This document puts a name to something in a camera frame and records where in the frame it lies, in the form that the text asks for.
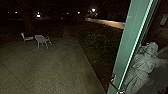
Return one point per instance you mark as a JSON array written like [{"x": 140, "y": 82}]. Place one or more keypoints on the green framed glass door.
[{"x": 130, "y": 50}]

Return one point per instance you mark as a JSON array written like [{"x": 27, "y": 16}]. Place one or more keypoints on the white plastic patio chair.
[
  {"x": 42, "y": 40},
  {"x": 26, "y": 37}
]

